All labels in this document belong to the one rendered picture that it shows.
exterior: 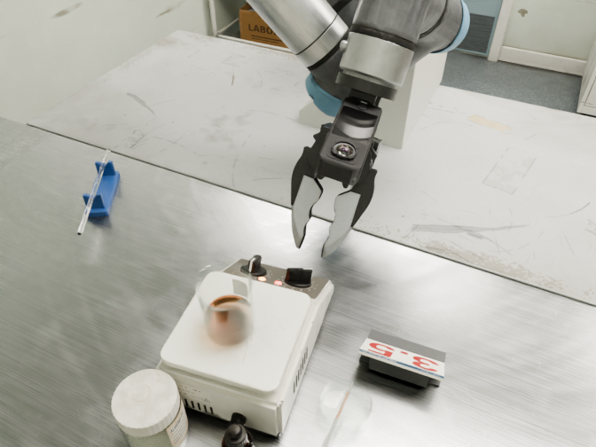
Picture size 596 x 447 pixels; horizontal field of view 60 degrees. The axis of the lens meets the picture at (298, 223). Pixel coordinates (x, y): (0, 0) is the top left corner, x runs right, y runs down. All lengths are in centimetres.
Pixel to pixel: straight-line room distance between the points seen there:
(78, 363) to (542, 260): 60
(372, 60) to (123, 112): 60
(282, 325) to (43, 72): 179
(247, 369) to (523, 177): 58
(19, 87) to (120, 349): 159
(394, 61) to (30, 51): 171
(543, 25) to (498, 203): 266
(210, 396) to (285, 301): 12
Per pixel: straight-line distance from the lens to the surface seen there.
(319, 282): 62
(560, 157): 99
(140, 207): 81
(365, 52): 58
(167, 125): 99
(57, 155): 97
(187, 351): 52
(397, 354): 59
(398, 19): 58
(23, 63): 213
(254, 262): 61
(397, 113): 88
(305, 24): 68
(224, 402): 53
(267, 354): 51
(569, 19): 344
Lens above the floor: 141
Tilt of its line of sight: 43 degrees down
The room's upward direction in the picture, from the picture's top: straight up
